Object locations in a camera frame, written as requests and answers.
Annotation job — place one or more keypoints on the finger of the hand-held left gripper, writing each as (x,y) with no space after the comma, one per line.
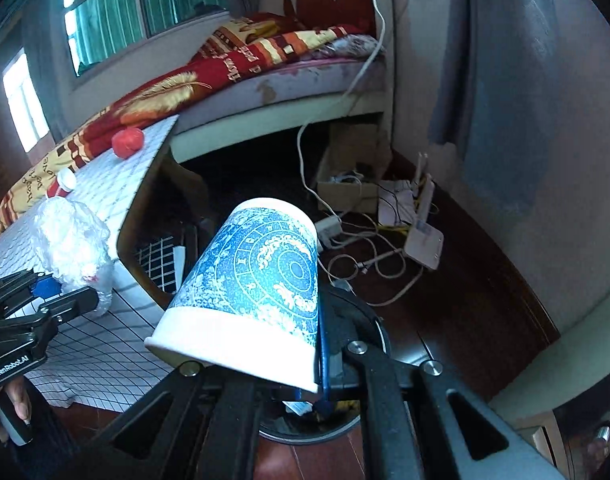
(15,287)
(75,300)

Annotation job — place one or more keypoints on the red plastic bag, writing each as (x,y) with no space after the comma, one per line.
(127,142)

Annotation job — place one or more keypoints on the red white headboard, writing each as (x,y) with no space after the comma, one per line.
(335,0)

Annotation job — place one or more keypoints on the grey blue curtain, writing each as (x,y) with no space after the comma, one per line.
(495,85)

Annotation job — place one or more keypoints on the person's left hand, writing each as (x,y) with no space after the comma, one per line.
(20,400)

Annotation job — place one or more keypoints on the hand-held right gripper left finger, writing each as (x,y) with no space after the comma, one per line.
(225,392)

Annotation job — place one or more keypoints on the clear plastic bag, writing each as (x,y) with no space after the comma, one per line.
(70,240)

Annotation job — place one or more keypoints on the cardboard box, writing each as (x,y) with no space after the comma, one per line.
(345,195)

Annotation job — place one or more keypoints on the white router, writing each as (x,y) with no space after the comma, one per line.
(425,245)

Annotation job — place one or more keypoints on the red paper cup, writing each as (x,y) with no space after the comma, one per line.
(65,180)

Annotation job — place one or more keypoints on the bright narrow window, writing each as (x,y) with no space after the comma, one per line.
(22,95)

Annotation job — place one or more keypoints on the white power strip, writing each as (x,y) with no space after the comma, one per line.
(329,230)

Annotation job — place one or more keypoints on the white modem box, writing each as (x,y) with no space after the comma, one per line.
(395,205)

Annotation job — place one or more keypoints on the bed with purple sheet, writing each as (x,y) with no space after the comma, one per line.
(295,80)

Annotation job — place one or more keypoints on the red yellow printed blanket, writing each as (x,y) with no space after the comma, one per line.
(150,105)

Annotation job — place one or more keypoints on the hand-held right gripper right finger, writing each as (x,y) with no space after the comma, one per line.
(324,340)

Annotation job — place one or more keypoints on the blue patterned paper cup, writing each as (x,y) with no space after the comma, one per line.
(255,270)

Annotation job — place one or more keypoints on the window with green curtain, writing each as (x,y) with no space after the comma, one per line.
(110,15)

